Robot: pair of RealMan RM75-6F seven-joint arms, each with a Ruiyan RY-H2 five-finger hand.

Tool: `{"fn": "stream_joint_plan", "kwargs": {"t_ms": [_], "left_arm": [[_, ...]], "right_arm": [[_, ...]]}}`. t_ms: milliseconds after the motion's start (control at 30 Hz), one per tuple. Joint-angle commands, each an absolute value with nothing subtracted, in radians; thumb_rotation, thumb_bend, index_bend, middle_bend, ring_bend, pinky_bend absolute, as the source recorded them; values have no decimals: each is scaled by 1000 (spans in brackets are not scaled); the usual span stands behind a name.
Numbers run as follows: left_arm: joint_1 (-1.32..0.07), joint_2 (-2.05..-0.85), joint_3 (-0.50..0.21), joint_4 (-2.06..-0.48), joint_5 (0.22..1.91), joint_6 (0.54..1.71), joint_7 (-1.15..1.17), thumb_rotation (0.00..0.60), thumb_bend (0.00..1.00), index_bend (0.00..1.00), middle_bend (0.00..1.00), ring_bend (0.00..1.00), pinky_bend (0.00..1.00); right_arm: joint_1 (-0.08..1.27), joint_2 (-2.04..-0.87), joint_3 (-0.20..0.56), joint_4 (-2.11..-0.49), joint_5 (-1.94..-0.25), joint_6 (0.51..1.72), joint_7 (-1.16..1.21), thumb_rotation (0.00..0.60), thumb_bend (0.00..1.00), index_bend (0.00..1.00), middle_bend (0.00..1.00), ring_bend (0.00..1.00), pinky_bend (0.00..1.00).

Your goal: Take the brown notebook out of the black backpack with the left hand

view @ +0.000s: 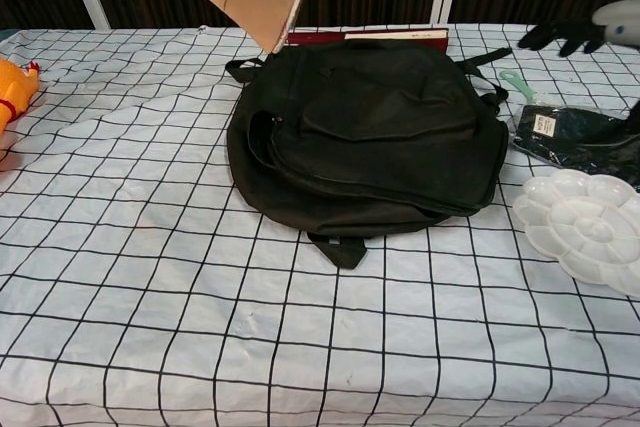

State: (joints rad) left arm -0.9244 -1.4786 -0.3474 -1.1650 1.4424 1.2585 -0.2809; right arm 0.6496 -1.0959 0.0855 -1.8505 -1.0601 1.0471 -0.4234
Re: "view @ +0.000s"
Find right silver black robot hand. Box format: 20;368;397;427
517;0;640;59

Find black backpack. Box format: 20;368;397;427
224;39;514;271

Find black socks in plastic bag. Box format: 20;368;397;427
509;96;640;183

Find light green plastic comb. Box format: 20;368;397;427
498;69;539;108

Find white flower paint palette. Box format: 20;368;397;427
510;169;640;301

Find dark red folding fan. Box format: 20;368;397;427
284;26;450;54

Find white black checked tablecloth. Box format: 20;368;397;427
0;21;640;427

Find orange rubber chicken toy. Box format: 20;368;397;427
0;57;41;136

